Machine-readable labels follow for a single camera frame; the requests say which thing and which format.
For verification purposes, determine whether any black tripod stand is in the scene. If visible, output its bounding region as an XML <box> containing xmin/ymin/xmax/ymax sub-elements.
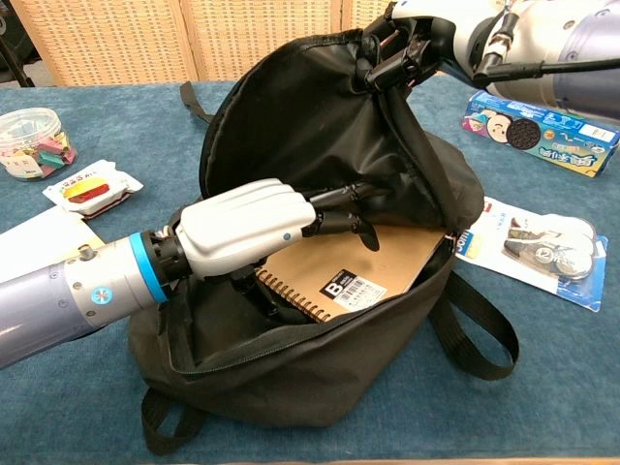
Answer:
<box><xmin>0</xmin><ymin>9</ymin><xmax>38</xmax><ymax>88</ymax></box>

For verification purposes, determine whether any wicker folding screen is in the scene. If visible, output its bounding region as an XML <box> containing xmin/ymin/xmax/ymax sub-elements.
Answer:
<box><xmin>9</xmin><ymin>0</ymin><xmax>393</xmax><ymax>87</ymax></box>

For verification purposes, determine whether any correction tape blister pack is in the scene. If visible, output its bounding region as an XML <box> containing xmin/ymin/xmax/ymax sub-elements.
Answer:
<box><xmin>454</xmin><ymin>196</ymin><xmax>609</xmax><ymax>313</ymax></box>

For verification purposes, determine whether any clear jar of clips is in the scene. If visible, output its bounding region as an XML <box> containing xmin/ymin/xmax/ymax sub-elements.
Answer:
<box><xmin>0</xmin><ymin>107</ymin><xmax>78</xmax><ymax>181</ymax></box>

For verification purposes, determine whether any blue table mat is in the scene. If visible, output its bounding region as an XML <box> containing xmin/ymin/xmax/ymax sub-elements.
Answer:
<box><xmin>0</xmin><ymin>79</ymin><xmax>620</xmax><ymax>465</ymax></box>

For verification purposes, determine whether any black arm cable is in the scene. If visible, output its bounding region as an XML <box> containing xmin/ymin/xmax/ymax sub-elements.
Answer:
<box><xmin>472</xmin><ymin>12</ymin><xmax>620</xmax><ymax>82</ymax></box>

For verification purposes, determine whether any blue cookie box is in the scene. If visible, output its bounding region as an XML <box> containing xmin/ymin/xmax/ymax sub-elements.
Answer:
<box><xmin>460</xmin><ymin>90</ymin><xmax>620</xmax><ymax>179</ymax></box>

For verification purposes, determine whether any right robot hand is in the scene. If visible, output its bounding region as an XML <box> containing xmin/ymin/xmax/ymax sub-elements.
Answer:
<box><xmin>356</xmin><ymin>0</ymin><xmax>490</xmax><ymax>91</ymax></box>

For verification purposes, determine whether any brown spiral notebook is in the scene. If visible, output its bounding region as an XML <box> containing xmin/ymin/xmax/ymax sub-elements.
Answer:
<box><xmin>255</xmin><ymin>221</ymin><xmax>447</xmax><ymax>325</ymax></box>

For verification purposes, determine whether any burger print snack packet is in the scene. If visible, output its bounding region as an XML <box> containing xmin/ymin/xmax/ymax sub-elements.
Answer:
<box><xmin>42</xmin><ymin>158</ymin><xmax>145</xmax><ymax>220</ymax></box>

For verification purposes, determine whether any black backpack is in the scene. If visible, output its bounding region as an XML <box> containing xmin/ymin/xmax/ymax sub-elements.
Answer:
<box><xmin>128</xmin><ymin>27</ymin><xmax>519</xmax><ymax>456</ymax></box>

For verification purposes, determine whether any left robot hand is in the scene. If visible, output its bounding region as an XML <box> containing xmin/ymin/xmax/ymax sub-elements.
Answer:
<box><xmin>154</xmin><ymin>177</ymin><xmax>393</xmax><ymax>319</ymax></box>

